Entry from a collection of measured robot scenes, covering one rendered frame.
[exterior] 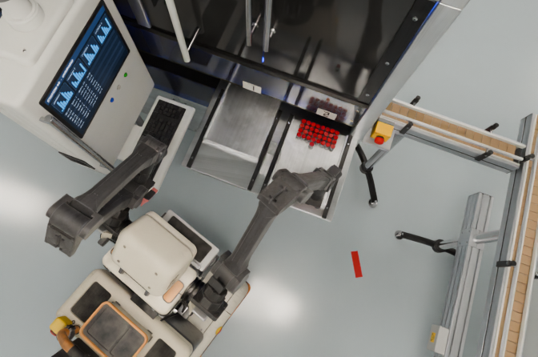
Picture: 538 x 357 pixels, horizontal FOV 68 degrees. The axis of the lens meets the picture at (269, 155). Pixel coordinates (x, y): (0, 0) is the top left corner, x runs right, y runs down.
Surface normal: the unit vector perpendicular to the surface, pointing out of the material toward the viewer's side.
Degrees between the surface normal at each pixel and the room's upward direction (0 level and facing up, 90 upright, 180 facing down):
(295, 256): 0
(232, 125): 0
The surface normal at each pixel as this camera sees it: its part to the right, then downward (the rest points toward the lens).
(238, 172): 0.04, -0.30
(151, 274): -0.43, 0.35
